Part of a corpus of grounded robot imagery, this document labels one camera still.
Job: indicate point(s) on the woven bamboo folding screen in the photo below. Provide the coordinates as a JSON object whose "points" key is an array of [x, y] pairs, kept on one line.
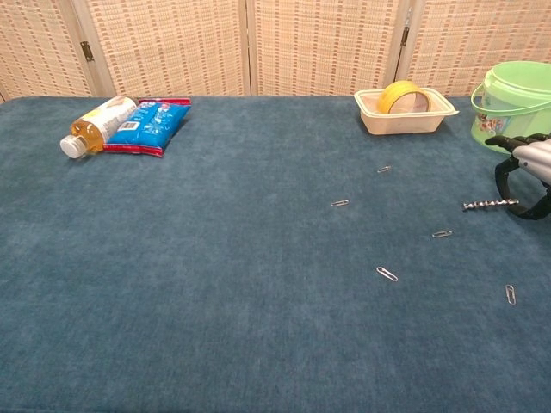
{"points": [[275, 43]]}

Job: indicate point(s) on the plastic bottle with amber liquid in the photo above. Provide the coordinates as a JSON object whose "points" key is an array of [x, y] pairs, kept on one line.
{"points": [[95, 125]]}

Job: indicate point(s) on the yellow tape roll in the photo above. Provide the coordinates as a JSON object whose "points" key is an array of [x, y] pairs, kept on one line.
{"points": [[398, 95]]}

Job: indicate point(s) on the silver paperclip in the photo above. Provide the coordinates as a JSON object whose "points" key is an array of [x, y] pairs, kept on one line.
{"points": [[384, 169], [386, 274], [510, 294], [442, 234], [339, 203]]}

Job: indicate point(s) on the blue snack packet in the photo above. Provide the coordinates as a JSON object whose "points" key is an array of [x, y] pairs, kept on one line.
{"points": [[148, 125]]}

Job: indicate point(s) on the blue velvet tablecloth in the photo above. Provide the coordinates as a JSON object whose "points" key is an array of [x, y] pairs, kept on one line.
{"points": [[172, 266]]}

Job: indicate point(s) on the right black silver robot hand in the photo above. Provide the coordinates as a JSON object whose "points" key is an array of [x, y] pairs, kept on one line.
{"points": [[531, 157]]}

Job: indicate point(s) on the beige plastic food tray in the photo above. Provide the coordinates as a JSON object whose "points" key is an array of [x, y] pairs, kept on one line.
{"points": [[402, 119]]}

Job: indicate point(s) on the silver magnetic bead bar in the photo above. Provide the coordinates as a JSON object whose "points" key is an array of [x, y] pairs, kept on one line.
{"points": [[486, 203]]}

